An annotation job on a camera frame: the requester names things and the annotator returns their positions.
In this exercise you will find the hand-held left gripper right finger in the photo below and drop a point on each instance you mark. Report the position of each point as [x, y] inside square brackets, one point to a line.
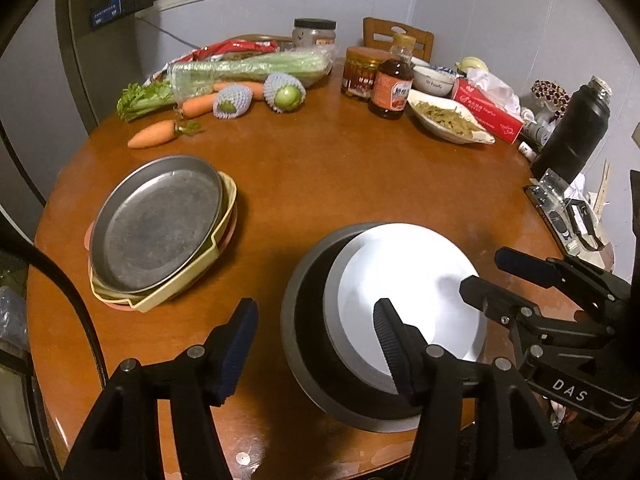
[395, 350]

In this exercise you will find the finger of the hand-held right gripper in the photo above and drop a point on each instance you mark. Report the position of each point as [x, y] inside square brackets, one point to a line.
[492, 296]
[530, 265]

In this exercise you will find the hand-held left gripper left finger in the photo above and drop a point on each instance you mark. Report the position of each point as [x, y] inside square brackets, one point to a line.
[237, 350]

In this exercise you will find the large steel bowl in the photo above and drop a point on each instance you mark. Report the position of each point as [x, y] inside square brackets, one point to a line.
[305, 360]

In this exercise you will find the yellow shell-shaped plate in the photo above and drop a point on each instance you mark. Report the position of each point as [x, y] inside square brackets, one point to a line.
[200, 280]

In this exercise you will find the round steel plate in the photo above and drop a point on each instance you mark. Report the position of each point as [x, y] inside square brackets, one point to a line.
[155, 222]

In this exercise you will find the wooden chopsticks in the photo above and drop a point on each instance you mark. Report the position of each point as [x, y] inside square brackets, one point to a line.
[602, 187]

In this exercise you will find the small white bottle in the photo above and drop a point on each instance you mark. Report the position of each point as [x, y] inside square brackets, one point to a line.
[526, 150]
[537, 129]

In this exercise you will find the black thermos flask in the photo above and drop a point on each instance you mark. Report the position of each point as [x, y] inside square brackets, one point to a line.
[575, 130]

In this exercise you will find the red tissue box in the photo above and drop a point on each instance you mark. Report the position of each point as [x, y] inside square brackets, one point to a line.
[492, 110]

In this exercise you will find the white plate of green beans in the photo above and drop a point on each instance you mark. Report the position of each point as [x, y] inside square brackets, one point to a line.
[452, 120]

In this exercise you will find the brown beaded ornament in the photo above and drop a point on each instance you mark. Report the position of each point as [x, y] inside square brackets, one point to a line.
[550, 92]

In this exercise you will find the white bowl with blue pattern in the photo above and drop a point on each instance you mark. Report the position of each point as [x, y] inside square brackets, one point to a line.
[434, 81]

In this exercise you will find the brown sauce bottle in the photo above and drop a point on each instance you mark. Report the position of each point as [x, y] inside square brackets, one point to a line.
[392, 87]

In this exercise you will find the small steel bowl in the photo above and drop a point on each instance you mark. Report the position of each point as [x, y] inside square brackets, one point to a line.
[425, 62]

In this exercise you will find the clear plastic water jug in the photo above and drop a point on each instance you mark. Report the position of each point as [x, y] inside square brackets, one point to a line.
[11, 316]

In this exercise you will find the orange carrot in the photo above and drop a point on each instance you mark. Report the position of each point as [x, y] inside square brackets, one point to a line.
[252, 88]
[199, 104]
[150, 135]

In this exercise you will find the green fruit in foam net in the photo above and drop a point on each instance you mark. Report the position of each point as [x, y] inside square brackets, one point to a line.
[286, 92]
[232, 101]

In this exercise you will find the chilli sauce jar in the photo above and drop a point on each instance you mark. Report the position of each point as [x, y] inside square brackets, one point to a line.
[361, 72]

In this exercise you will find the celery in plastic bag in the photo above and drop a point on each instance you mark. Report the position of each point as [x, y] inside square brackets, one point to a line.
[240, 67]

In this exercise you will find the clear jar with dark lid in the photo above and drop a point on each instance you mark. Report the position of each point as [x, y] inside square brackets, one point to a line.
[314, 34]

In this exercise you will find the grey refrigerator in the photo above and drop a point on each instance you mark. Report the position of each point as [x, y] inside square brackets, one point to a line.
[75, 60]

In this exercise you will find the metal clamp mount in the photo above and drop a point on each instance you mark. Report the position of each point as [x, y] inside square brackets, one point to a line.
[550, 210]

